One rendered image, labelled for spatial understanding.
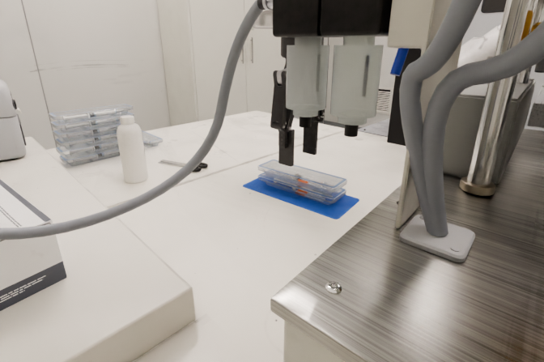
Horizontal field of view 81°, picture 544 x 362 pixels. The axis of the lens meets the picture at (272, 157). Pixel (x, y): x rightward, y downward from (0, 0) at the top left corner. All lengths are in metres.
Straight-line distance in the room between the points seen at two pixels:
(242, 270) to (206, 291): 0.06
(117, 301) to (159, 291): 0.04
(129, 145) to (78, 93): 1.82
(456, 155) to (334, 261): 0.17
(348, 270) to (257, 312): 0.24
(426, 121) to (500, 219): 0.10
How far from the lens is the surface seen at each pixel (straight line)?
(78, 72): 2.53
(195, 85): 2.40
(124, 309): 0.37
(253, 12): 0.29
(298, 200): 0.63
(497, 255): 0.22
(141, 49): 2.67
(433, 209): 0.20
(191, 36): 2.38
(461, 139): 0.31
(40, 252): 0.41
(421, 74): 0.18
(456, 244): 0.21
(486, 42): 1.10
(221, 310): 0.41
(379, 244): 0.20
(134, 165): 0.74
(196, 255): 0.49
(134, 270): 0.41
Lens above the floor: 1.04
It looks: 20 degrees down
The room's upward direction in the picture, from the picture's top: straight up
